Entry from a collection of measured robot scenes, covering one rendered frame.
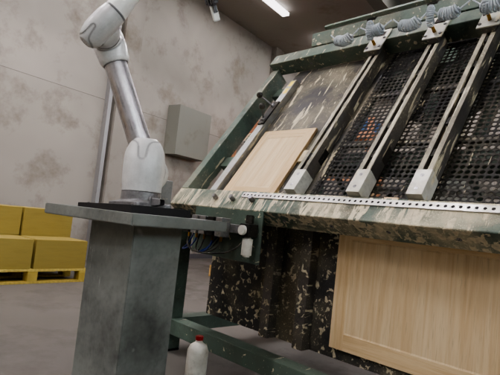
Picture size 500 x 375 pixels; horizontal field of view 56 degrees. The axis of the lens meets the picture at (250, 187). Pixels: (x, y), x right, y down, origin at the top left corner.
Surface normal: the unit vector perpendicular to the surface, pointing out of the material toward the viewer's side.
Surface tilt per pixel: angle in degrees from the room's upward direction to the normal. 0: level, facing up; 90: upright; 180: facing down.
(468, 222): 54
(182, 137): 90
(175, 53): 90
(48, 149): 90
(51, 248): 90
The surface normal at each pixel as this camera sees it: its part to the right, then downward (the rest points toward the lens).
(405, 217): -0.51, -0.68
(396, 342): -0.71, -0.12
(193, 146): 0.81, 0.05
